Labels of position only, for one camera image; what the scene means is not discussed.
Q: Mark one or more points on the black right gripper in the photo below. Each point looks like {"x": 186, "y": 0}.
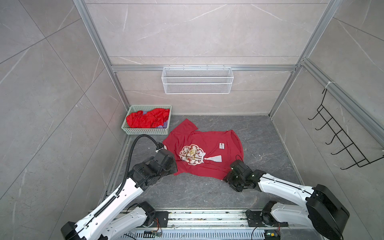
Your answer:
{"x": 228, "y": 178}

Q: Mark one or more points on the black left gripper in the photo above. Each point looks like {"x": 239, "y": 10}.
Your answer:
{"x": 174, "y": 167}

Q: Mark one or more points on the dark red printed t-shirt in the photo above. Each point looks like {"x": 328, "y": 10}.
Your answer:
{"x": 204, "y": 154}

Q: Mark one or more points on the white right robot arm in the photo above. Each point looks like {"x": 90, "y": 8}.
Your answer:
{"x": 314, "y": 207}

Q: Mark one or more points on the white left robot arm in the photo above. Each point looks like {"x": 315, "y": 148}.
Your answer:
{"x": 103, "y": 222}

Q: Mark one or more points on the light green perforated plastic basket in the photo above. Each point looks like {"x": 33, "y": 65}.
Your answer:
{"x": 146, "y": 108}

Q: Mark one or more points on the bright red t-shirt in basket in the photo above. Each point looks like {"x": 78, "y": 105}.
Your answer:
{"x": 134, "y": 120}

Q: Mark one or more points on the green circuit board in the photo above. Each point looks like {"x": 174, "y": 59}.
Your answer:
{"x": 271, "y": 235}

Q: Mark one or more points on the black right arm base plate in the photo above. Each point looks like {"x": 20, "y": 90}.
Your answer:
{"x": 263, "y": 219}

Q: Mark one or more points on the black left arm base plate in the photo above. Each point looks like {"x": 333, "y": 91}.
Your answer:
{"x": 161, "y": 218}

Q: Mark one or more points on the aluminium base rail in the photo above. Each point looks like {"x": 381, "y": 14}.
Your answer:
{"x": 215, "y": 225}

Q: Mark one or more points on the white wire mesh wall basket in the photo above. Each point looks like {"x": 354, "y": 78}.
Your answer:
{"x": 197, "y": 80}

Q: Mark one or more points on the black wire wall hook rack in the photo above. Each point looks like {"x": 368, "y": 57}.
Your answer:
{"x": 340, "y": 134}

